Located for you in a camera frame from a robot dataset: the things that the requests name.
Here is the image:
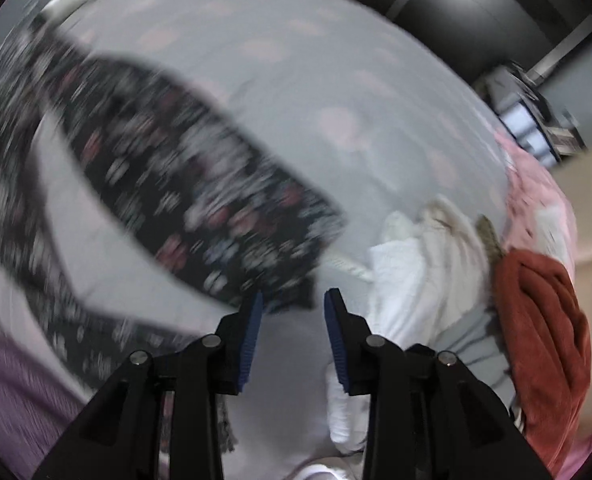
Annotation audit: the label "dark floral jeans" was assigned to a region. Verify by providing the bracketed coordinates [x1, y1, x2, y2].
[0, 16, 346, 388]

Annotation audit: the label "grey garment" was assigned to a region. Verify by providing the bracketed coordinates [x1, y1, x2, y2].
[430, 304, 525, 431]

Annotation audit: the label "purple fluffy sleeve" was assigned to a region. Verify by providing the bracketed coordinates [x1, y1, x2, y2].
[0, 333, 92, 479]

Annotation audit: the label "white garment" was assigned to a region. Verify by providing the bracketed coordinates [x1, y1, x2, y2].
[323, 194, 498, 456]

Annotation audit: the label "rust red towel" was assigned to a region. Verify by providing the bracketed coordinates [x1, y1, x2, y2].
[492, 249, 591, 476]

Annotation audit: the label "striped beige shirt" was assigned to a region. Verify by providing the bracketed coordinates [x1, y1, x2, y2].
[475, 216, 504, 268]

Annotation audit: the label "light pink garment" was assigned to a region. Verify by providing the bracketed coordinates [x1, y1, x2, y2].
[494, 131, 577, 278]

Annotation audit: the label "white bedside table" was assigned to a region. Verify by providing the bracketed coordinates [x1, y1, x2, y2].
[480, 63, 587, 169]

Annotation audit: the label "polka dot bed sheet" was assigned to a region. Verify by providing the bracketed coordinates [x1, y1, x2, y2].
[0, 0, 508, 479]

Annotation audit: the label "black sliding wardrobe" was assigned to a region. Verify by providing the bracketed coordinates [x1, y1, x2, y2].
[354, 0, 592, 82]

